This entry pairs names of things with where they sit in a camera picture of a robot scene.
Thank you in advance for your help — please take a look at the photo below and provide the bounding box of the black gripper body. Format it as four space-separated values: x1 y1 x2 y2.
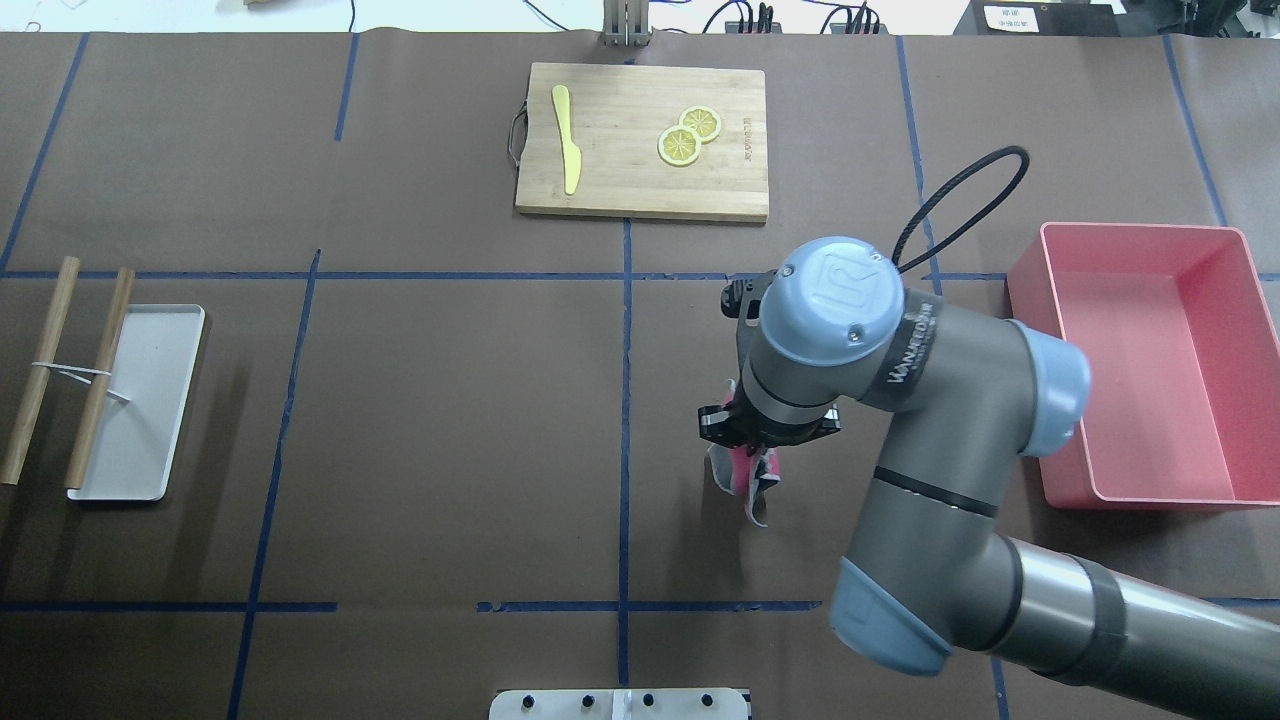
698 272 842 448

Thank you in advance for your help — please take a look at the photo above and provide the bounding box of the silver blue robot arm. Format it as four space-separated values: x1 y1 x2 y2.
698 237 1279 719

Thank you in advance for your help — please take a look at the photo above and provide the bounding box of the wooden cutting board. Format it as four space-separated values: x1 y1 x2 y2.
515 61 771 224

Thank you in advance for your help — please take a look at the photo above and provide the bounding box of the yellow plastic knife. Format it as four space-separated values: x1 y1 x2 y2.
550 85 582 196

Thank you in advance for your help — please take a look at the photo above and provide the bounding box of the pink plastic bin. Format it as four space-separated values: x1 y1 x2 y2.
1007 222 1279 511

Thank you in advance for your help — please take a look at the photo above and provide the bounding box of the black rectangular box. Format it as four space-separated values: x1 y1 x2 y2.
952 1 1121 37

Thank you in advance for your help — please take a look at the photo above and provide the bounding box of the white tray rack base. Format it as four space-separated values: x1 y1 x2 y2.
67 304 206 502

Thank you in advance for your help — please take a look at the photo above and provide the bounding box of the lower wooden rack bar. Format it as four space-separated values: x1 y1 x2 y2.
64 266 136 489

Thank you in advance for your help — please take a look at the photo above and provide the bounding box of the wooden rack bar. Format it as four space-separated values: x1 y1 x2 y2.
64 266 136 489
1 256 81 486

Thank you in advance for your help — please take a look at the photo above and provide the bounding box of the upper wooden rack bar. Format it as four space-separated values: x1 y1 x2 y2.
1 256 81 486

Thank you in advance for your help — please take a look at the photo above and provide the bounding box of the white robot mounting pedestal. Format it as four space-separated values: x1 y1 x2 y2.
488 687 754 719

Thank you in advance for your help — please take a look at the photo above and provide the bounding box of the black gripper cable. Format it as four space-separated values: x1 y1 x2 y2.
893 146 1030 273

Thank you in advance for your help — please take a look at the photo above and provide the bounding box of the aluminium frame post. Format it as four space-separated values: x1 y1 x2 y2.
600 0 653 47

